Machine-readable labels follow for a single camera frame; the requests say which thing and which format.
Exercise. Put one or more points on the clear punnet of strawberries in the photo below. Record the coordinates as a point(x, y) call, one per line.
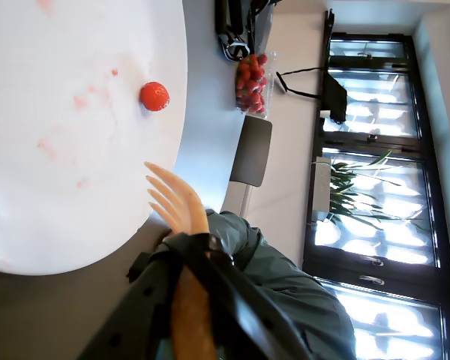
point(252, 84)

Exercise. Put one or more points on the green leafy plant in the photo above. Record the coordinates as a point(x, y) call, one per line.
point(356, 191)

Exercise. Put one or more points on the large white plate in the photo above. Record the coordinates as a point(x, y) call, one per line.
point(60, 131)

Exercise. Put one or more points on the grey chair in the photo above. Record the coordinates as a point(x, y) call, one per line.
point(251, 150)

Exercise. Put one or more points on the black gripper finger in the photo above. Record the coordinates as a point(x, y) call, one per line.
point(142, 300)
point(228, 300)

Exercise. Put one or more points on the beige fork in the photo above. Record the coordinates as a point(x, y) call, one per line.
point(183, 206)

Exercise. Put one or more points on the red strawberry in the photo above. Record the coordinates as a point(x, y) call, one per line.
point(155, 96)

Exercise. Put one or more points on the white planter box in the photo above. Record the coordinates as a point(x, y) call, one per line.
point(321, 187)

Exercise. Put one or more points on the person in green shirt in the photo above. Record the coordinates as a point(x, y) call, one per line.
point(296, 307)

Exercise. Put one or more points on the black framed window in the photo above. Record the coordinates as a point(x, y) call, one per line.
point(382, 262)

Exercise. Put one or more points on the black device on table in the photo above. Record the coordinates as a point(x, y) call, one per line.
point(236, 26)

